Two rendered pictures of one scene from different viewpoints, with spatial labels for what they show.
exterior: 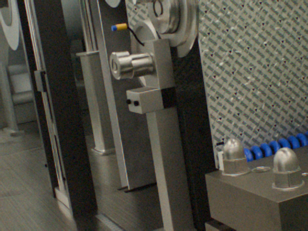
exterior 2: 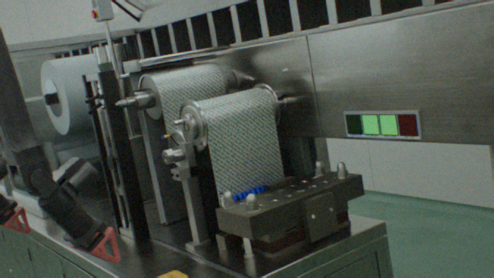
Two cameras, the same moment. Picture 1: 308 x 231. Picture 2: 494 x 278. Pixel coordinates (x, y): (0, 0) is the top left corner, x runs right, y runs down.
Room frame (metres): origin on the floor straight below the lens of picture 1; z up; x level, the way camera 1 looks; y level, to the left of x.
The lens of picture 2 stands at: (-0.76, 0.12, 1.44)
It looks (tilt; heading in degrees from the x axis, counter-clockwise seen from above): 10 degrees down; 349
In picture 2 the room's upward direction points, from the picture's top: 10 degrees counter-clockwise
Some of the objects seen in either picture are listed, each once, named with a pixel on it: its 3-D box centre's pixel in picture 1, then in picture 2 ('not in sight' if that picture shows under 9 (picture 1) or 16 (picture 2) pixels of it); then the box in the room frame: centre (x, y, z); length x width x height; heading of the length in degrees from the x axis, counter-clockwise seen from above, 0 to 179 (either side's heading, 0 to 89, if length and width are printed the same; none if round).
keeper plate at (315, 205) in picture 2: not in sight; (320, 216); (0.66, -0.32, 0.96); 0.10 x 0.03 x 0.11; 113
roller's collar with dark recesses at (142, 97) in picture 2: not in sight; (142, 99); (1.06, 0.07, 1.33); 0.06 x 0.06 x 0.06; 23
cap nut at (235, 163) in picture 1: (234, 155); (228, 198); (0.72, -0.09, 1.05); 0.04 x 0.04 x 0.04
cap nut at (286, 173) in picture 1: (286, 166); (252, 202); (0.63, -0.14, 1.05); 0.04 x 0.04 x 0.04
